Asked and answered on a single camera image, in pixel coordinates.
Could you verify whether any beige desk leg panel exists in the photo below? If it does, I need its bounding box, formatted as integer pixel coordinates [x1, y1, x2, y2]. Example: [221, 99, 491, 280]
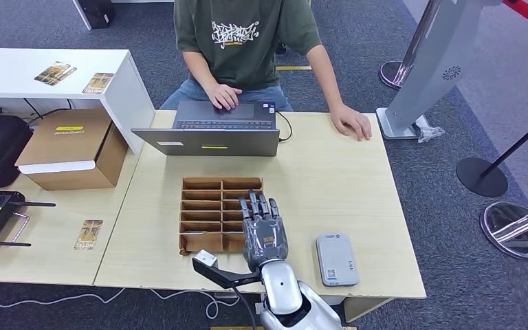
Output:
[336, 296, 395, 323]

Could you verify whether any chrome stanchion with mirror base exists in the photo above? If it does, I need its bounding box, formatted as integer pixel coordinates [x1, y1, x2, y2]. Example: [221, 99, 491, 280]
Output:
[479, 200, 528, 261]

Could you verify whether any golden ID card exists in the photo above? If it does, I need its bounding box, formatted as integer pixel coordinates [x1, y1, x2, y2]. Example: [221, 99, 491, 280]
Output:
[82, 72, 115, 96]

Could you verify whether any black computer tower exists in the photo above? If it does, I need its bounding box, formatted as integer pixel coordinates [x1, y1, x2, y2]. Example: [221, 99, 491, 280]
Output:
[72, 0, 116, 31]

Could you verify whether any black stanchion with round base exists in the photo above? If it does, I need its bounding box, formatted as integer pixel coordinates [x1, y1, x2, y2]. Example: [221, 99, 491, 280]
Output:
[455, 109, 528, 199]

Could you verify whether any grey laptop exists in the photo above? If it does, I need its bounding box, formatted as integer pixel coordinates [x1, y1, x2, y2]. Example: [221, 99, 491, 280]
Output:
[131, 100, 281, 158]

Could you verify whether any person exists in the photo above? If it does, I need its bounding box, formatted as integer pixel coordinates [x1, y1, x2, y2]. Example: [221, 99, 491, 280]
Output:
[159, 0, 373, 142]

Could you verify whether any person's right hand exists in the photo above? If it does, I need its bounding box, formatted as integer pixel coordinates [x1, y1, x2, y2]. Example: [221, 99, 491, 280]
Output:
[204, 83, 243, 111]

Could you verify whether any person's left hand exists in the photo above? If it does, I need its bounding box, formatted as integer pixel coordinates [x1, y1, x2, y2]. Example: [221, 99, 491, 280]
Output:
[329, 104, 373, 142]

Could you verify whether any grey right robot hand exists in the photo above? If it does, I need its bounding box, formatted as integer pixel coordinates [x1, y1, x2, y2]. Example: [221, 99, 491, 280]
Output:
[239, 190, 290, 273]

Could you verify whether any black laptop power cable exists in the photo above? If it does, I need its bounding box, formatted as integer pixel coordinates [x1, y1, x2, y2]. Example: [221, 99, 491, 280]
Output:
[276, 111, 294, 143]

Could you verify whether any chrome stanchion post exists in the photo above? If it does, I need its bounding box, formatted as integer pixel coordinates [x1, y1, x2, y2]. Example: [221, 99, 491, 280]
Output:
[379, 0, 443, 91]

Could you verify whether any white floor cable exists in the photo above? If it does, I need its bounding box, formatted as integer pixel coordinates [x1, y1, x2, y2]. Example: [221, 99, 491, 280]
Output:
[0, 287, 242, 320]

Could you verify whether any white shelf unit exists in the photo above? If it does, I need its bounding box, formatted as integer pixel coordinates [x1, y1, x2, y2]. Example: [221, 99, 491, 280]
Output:
[0, 47, 157, 156]

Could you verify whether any grey card reader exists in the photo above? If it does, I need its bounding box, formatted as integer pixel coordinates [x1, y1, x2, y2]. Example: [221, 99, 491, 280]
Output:
[315, 233, 360, 288]

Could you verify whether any clear plastic bag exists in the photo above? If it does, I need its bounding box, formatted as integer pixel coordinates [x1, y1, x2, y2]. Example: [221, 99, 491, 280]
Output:
[412, 115, 446, 144]

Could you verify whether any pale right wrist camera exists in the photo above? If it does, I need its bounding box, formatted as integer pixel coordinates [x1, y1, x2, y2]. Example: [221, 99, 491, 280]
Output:
[192, 249, 219, 270]

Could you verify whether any wooden card organizer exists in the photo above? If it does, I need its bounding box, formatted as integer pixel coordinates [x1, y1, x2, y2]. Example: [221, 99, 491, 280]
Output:
[178, 177, 266, 257]

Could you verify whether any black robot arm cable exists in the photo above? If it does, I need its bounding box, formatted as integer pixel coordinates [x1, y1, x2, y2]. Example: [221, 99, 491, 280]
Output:
[232, 285, 259, 330]

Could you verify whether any grey kiosk stand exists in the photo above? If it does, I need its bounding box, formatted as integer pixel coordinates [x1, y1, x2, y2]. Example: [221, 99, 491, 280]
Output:
[375, 0, 504, 141]

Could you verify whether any brown cardboard box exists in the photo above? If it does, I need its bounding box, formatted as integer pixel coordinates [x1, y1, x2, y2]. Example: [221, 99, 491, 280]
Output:
[14, 108, 129, 191]

